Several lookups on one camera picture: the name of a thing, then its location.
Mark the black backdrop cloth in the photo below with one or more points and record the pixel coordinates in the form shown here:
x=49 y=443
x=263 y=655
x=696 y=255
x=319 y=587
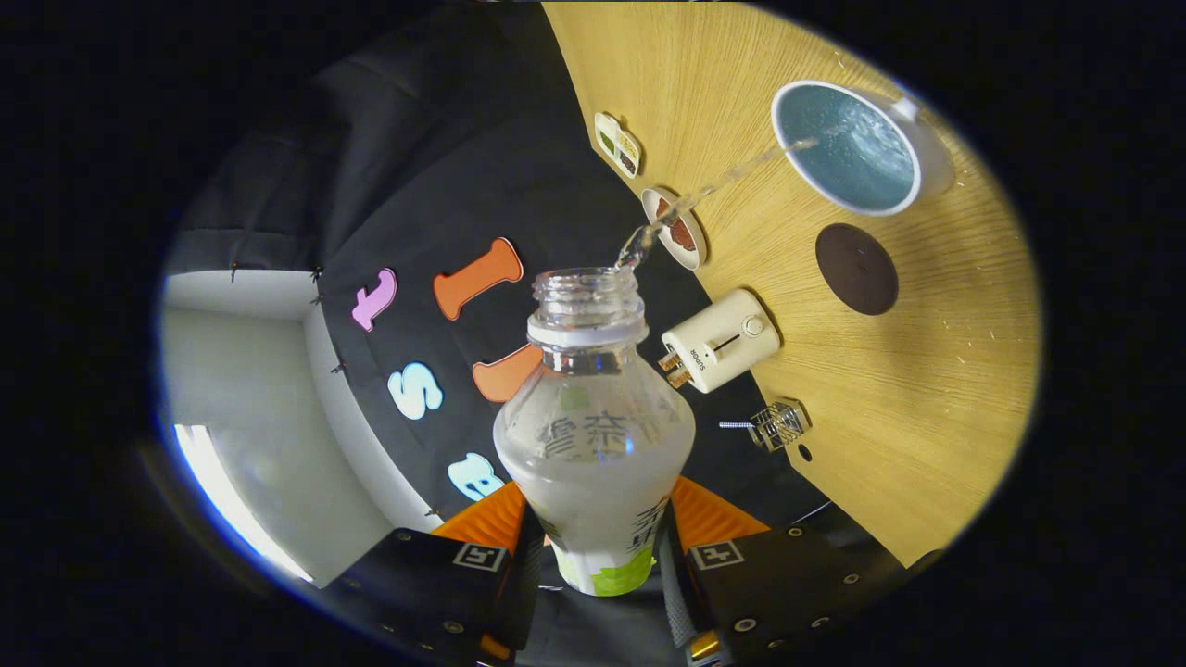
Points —
x=445 y=139

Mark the toast slice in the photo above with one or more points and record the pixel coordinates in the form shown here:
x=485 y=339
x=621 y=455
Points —
x=679 y=375
x=668 y=358

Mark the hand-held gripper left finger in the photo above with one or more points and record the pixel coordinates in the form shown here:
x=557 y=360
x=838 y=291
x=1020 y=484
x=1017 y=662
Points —
x=528 y=593

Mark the dark brown round coaster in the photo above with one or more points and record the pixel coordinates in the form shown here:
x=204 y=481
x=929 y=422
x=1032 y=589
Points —
x=857 y=269

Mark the clear plastic juice bottle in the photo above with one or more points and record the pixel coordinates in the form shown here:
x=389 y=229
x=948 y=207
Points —
x=593 y=482

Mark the brown meat piece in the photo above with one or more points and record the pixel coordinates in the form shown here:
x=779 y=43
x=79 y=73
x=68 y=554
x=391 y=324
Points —
x=683 y=233
x=664 y=209

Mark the ceiling light strip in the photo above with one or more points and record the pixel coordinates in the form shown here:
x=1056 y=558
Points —
x=222 y=491

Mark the white toaster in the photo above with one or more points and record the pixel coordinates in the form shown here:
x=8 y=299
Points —
x=727 y=338

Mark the white round plate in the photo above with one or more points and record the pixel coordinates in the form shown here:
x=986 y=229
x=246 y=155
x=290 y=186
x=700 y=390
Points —
x=693 y=252

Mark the white cup with blue inside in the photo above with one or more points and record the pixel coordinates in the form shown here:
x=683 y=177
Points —
x=848 y=153

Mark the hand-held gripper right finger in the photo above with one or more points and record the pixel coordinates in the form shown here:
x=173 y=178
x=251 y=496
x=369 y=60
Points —
x=681 y=602

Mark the white divided dish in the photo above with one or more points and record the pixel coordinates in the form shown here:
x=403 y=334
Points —
x=619 y=145

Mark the wooden table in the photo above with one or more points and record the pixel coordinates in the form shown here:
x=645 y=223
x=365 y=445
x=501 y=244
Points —
x=927 y=389

